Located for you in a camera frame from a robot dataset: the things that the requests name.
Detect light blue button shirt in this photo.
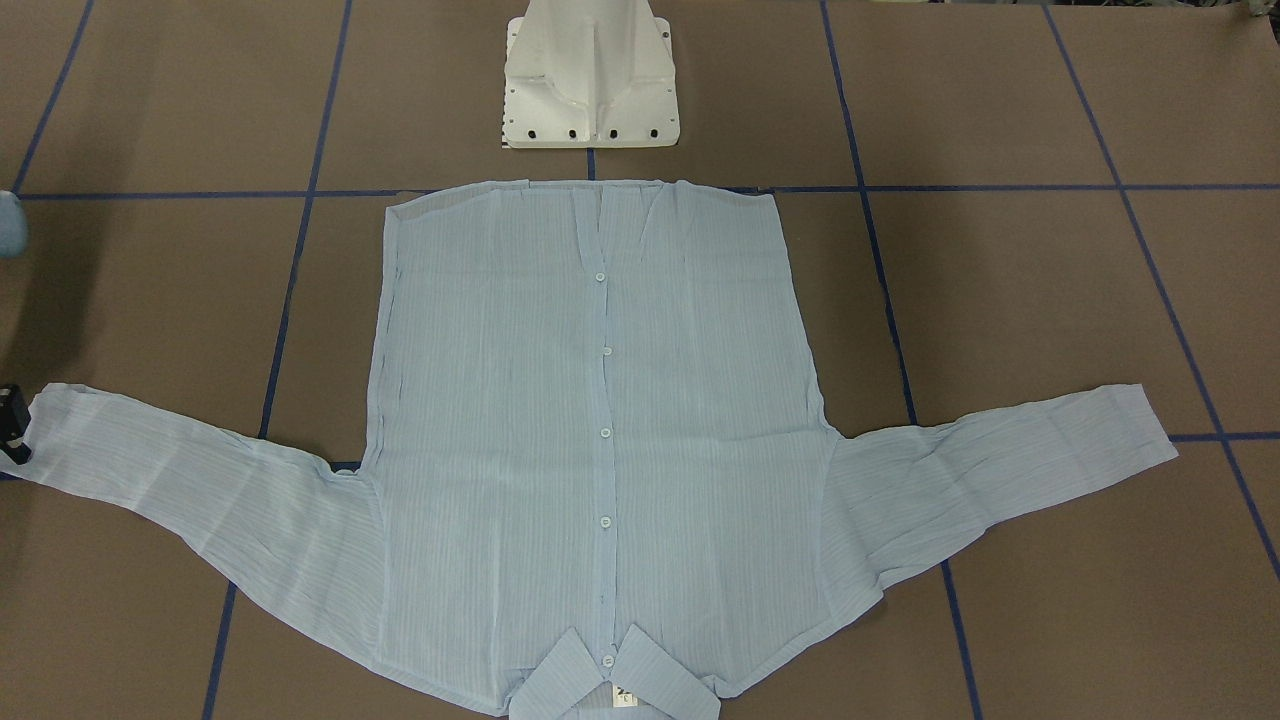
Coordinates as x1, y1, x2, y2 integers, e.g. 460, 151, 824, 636
15, 181, 1178, 719

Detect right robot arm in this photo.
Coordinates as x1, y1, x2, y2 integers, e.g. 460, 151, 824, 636
1, 191, 32, 465

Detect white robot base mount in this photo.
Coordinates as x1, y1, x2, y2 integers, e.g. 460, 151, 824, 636
500, 1, 681, 150

